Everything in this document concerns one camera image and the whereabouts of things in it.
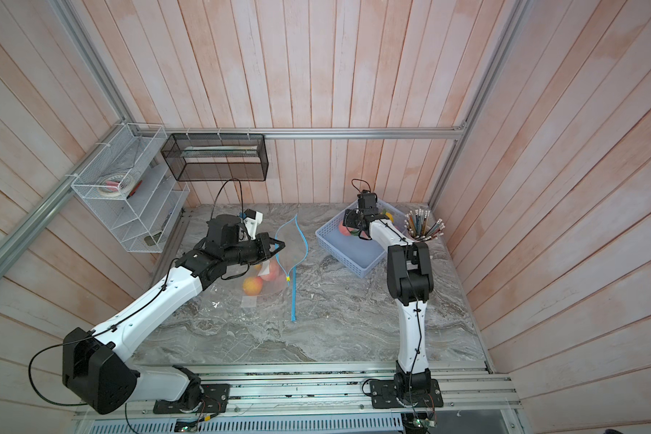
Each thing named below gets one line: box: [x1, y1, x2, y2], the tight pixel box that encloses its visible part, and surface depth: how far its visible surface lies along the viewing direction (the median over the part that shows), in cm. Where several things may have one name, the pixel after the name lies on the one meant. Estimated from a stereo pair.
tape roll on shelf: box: [97, 173, 135, 198], surface depth 75 cm
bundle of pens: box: [404, 207, 446, 242], surface depth 100 cm
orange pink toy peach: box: [242, 275, 264, 296], surface depth 91 cm
